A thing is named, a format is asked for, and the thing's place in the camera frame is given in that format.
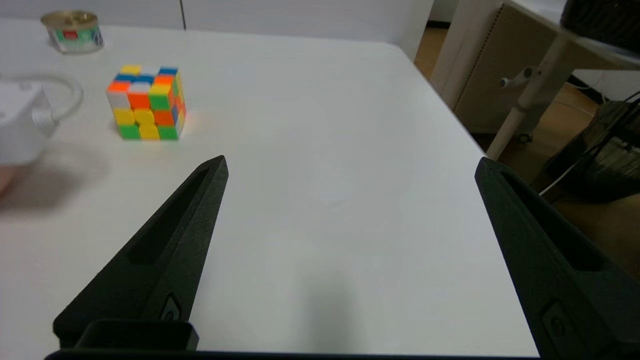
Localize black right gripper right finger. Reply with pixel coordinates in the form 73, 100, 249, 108
474, 157, 640, 360

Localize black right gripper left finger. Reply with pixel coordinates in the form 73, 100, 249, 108
52, 155, 230, 349

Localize white power strip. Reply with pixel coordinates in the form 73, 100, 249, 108
0, 81, 60, 166

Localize black object on desk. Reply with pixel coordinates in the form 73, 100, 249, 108
560, 0, 640, 52

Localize black bin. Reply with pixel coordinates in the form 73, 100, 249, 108
542, 100, 640, 203

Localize multicolour puzzle cube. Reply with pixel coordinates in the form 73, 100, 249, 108
106, 64, 187, 142

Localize white desk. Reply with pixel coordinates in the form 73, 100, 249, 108
430, 0, 640, 161

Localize beige perforated desk panel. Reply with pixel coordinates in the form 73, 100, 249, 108
452, 4, 557, 135

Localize gold-lid tin can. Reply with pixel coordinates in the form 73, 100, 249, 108
40, 10, 105, 55

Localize white floor cable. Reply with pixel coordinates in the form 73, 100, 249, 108
537, 161, 583, 197

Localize white power strip cable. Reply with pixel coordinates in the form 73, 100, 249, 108
15, 74, 84, 124

